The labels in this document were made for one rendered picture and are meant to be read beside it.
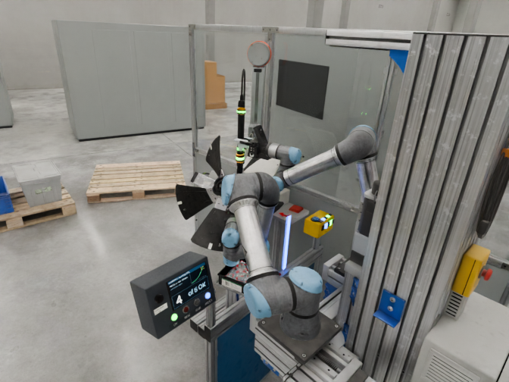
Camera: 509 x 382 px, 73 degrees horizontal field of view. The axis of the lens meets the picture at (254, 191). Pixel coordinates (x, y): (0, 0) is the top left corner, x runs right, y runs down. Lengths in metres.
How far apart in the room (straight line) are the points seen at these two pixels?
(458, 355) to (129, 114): 6.77
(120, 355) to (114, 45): 5.54
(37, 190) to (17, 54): 9.51
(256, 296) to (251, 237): 0.21
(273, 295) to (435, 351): 0.49
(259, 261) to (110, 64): 6.20
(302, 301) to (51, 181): 3.63
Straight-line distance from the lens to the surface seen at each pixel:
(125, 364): 2.66
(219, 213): 1.94
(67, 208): 4.46
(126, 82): 7.17
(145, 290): 1.19
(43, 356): 2.89
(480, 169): 0.98
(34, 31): 13.61
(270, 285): 1.16
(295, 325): 1.29
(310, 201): 2.53
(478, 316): 1.35
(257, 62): 2.42
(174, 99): 7.48
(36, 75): 13.69
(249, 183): 1.29
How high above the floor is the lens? 2.01
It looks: 25 degrees down
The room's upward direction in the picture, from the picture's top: 3 degrees clockwise
